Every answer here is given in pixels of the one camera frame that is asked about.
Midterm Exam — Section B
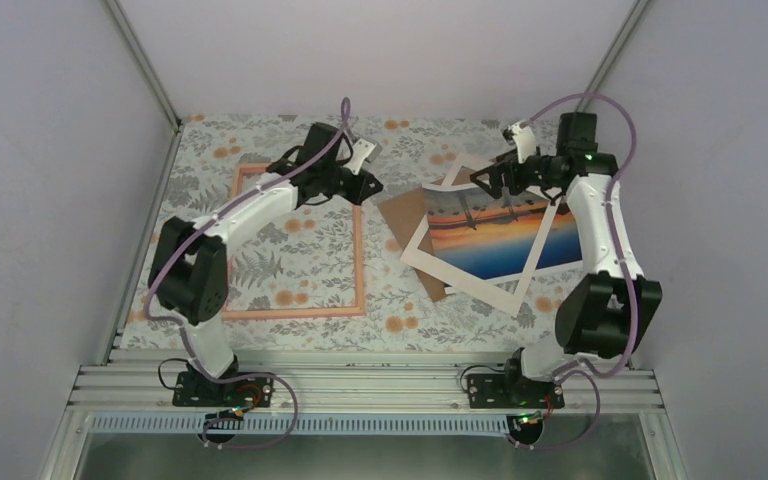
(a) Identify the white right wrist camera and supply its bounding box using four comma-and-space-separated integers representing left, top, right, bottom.
502, 121, 538, 164

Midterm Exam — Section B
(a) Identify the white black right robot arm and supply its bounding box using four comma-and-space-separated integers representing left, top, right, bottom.
470, 112, 663, 407

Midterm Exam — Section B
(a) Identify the brown cardboard backing board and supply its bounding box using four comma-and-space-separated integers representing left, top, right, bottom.
377, 186, 447, 303

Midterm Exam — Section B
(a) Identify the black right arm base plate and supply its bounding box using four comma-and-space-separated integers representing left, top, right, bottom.
466, 373, 565, 410

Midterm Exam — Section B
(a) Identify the aluminium enclosure corner post right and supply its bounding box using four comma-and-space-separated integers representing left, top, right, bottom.
585, 0, 652, 93

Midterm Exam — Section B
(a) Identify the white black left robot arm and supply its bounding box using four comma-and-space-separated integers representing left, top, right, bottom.
143, 122, 383, 405

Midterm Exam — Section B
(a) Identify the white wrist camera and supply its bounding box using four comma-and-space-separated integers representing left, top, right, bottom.
345, 138, 382, 176
502, 121, 538, 164

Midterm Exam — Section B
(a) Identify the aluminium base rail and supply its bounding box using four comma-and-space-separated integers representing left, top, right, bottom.
67, 362, 665, 414

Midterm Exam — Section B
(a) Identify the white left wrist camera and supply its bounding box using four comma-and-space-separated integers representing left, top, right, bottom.
345, 138, 382, 176

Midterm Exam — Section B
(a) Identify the floral patterned table mat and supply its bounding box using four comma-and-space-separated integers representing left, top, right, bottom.
120, 114, 583, 352

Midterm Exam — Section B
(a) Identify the aluminium enclosure corner post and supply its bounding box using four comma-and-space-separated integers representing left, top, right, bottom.
104, 0, 181, 134
585, 0, 652, 93

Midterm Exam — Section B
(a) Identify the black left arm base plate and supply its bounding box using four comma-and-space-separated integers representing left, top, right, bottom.
171, 372, 274, 409

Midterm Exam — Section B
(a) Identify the perforated grey cable tray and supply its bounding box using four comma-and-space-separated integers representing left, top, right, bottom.
88, 412, 511, 437

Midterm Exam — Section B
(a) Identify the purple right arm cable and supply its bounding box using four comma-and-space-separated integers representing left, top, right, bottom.
506, 92, 640, 453

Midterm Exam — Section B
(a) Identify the white photo mat border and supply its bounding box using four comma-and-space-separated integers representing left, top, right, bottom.
401, 156, 582, 316

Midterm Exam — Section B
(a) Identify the aluminium enclosure corner post left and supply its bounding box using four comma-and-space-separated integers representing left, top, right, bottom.
104, 0, 181, 134

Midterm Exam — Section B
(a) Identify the pink wooden picture frame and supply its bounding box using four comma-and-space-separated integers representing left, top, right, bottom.
220, 162, 367, 323

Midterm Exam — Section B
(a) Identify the sunset landscape photo print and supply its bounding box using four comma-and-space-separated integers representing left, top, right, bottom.
422, 184, 582, 280

